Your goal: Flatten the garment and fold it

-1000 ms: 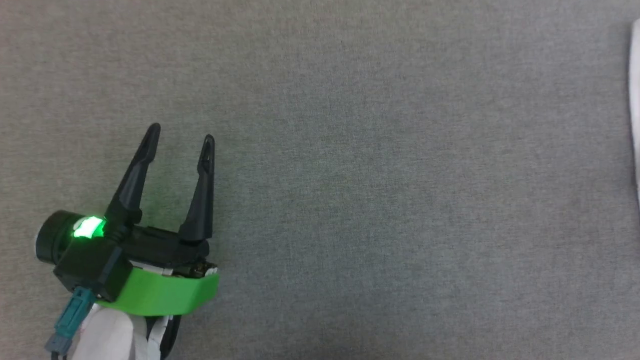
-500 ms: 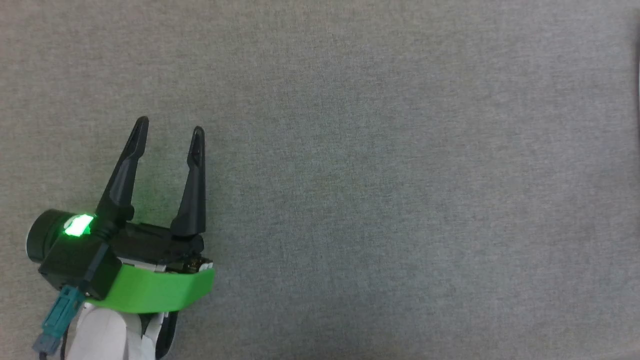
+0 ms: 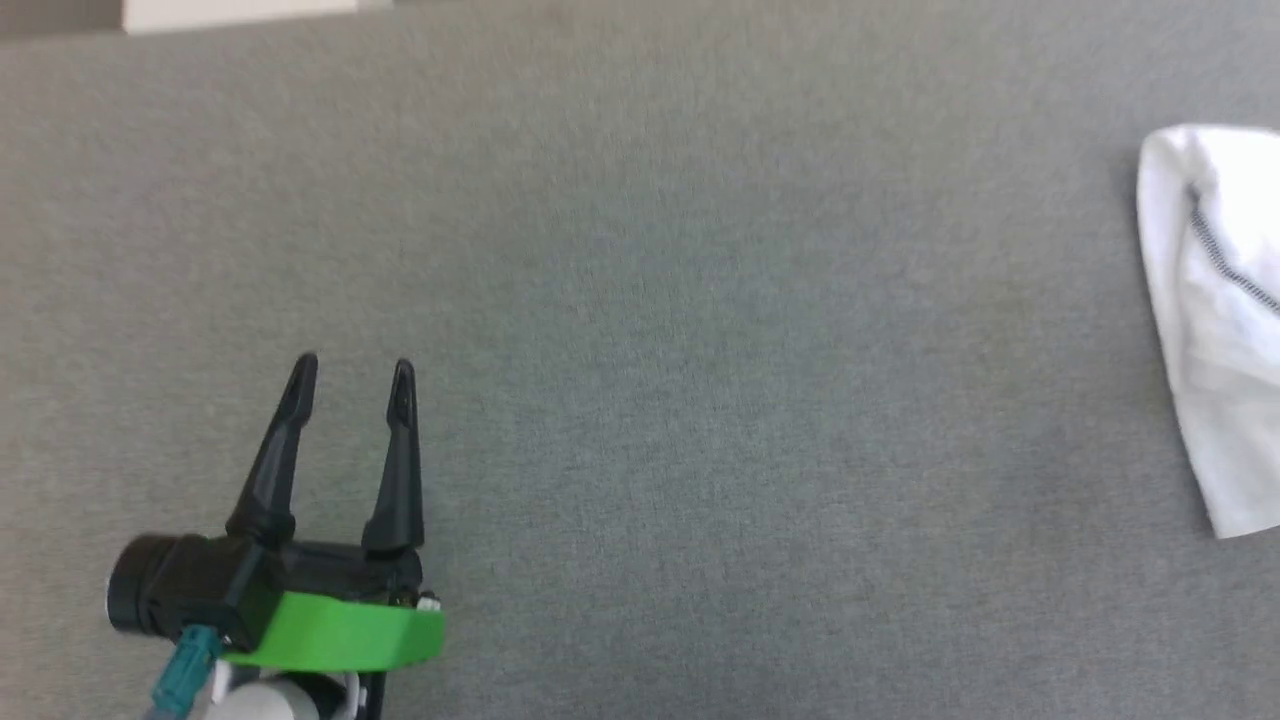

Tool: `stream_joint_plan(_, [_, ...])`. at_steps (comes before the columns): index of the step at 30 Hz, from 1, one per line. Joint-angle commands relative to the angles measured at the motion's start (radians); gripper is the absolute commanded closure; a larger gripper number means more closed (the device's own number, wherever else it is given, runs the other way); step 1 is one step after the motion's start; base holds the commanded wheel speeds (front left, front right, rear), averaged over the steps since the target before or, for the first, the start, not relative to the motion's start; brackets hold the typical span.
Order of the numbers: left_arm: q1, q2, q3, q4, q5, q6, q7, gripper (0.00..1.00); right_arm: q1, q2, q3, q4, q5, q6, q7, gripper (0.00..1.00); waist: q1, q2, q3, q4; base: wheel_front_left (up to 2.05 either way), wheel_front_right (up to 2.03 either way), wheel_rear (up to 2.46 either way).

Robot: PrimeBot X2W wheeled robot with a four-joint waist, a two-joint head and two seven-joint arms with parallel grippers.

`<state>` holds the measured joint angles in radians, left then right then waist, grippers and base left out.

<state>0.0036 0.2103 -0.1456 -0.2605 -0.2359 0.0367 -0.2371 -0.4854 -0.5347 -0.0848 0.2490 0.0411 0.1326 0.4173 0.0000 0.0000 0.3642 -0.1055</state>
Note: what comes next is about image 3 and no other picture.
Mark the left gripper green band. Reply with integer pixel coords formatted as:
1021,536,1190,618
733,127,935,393
218,351,447,674

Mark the white long-sleeve shirt grey stitching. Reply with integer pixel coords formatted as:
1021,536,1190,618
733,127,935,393
1136,123,1280,542

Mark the grey fabric sofa surface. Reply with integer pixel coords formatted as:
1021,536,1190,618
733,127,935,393
0,0,1280,720

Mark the white rectangular box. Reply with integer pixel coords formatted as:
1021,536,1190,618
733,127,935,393
121,0,360,37

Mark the teal plug black cable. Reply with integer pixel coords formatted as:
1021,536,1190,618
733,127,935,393
143,625,224,720

